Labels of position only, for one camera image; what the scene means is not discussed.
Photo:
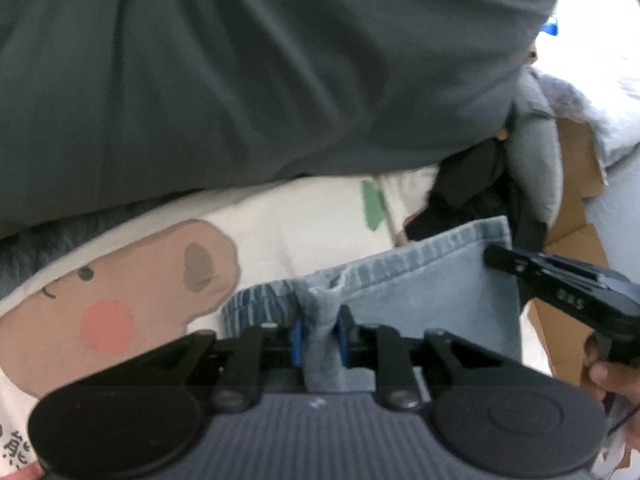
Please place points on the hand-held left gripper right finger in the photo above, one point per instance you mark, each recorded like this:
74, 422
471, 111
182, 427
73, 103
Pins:
341, 342

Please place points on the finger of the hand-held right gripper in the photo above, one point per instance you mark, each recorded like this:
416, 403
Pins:
515, 262

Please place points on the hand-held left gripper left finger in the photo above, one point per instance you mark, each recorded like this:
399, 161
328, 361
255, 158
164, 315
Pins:
297, 347

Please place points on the light blue jeans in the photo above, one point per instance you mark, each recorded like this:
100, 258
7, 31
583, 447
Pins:
430, 280

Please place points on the black clothes pile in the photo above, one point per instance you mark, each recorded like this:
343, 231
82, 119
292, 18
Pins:
465, 190

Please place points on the person's right hand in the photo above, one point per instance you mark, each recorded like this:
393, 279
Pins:
620, 380

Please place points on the brown cardboard sheet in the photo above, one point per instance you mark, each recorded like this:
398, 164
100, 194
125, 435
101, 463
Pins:
575, 200

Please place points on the grey plastic-wrapped mattress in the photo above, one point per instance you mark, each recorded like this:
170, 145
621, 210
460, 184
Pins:
620, 210

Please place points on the grey neck pillow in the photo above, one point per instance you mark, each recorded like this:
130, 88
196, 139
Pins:
537, 160

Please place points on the cream bear print bedsheet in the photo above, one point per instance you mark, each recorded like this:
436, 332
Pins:
150, 285

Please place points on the white fluffy pillow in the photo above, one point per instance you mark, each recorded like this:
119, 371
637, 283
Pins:
590, 105

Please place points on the small blue object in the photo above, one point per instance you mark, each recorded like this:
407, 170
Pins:
551, 26

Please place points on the dark grey duvet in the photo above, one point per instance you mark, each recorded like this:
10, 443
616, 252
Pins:
250, 70

